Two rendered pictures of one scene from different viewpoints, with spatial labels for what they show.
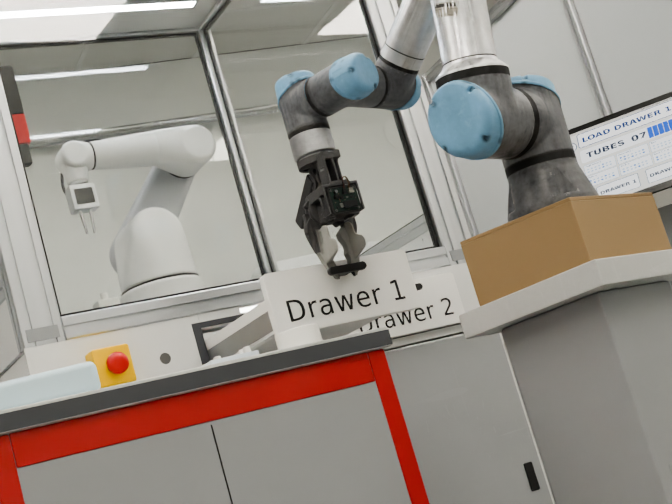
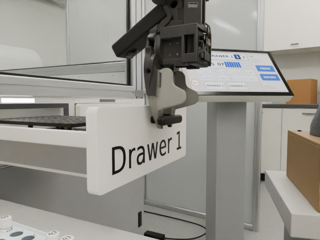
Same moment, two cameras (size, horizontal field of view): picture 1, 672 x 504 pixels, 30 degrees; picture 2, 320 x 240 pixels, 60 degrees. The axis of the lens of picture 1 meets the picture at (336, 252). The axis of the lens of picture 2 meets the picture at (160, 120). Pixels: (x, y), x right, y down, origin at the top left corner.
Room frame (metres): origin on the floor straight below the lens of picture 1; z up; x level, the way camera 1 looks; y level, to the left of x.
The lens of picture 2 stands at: (1.75, 0.24, 0.94)
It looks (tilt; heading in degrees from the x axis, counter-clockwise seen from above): 4 degrees down; 328
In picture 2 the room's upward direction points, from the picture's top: straight up
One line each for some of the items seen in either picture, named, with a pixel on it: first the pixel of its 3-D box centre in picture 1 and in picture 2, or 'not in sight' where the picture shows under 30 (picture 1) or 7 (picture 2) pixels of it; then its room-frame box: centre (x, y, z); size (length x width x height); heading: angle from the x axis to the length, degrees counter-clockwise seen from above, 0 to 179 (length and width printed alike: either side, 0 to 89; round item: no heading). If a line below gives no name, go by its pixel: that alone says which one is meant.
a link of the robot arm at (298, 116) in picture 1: (302, 105); not in sight; (2.11, -0.02, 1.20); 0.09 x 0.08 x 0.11; 50
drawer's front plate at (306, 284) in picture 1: (342, 292); (149, 138); (2.15, 0.01, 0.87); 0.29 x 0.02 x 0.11; 121
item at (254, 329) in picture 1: (293, 327); (59, 136); (2.33, 0.12, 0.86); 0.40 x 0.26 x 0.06; 31
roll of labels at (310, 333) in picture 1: (299, 342); not in sight; (1.92, 0.09, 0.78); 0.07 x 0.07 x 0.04
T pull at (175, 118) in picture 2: (343, 270); (164, 119); (2.13, 0.00, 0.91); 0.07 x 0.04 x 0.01; 121
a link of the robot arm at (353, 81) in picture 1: (348, 84); not in sight; (2.06, -0.10, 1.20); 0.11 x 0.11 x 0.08; 50
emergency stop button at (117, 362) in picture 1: (116, 363); not in sight; (2.21, 0.43, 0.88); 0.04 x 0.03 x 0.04; 121
